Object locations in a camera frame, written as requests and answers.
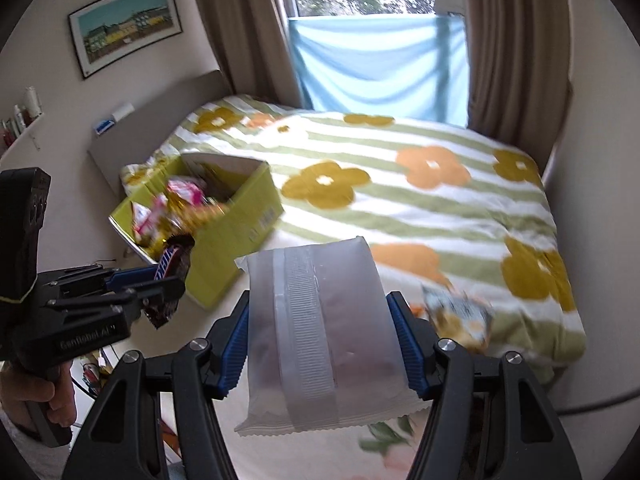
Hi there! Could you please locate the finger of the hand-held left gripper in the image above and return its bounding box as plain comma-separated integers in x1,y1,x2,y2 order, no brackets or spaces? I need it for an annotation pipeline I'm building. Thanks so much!
112,276,187,312
102,265,163,291

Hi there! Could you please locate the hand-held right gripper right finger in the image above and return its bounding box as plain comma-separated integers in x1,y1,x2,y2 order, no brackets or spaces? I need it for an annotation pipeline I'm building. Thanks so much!
386,290,582,480

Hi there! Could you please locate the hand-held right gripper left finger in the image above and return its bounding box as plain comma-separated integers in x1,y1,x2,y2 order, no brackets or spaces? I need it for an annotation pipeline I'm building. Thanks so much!
61,291,252,480

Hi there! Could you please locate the brown chocolate bar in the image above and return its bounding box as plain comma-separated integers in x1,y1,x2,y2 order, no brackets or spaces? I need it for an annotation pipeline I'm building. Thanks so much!
142,234,197,330

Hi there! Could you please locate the frosted white snack packet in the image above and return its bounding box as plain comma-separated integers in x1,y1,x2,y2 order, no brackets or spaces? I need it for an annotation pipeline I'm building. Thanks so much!
234,235,426,437

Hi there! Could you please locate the yellow-green cardboard box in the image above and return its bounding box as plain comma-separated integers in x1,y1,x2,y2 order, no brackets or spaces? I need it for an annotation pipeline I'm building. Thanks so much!
109,152,286,308

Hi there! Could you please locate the person's left forearm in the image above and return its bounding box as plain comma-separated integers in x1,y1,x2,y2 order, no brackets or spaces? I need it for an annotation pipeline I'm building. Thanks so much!
0,410,66,480

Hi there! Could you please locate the person's left hand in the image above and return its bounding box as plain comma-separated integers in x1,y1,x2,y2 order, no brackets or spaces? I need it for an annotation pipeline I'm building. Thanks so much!
0,362,77,428

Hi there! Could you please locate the small yellow white snack packet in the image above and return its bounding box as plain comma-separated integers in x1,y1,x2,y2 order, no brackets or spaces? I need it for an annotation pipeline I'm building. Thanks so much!
420,285,496,353

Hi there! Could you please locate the pink white snack packet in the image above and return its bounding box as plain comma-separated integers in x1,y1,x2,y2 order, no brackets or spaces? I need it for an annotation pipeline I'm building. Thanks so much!
131,195,171,246

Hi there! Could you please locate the floral striped bed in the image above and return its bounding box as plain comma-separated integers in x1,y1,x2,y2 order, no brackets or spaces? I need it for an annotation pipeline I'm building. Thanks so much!
120,94,587,396

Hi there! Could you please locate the white blue small item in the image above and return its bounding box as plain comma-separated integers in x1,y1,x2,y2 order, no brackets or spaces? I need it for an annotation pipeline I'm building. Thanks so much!
94,102,136,136

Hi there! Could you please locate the beige headboard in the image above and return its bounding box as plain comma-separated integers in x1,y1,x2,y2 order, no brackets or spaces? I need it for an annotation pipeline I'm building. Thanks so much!
87,69,236,196

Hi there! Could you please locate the beige curtain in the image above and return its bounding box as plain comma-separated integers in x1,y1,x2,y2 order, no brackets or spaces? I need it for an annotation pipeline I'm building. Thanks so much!
457,0,573,148
185,0,313,111

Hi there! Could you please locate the light blue window cloth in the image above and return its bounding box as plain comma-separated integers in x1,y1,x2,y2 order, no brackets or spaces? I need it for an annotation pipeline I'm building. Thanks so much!
287,12,471,128

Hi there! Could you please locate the framed wall picture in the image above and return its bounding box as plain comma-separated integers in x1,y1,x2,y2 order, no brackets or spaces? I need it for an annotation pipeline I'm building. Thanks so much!
67,0,183,80

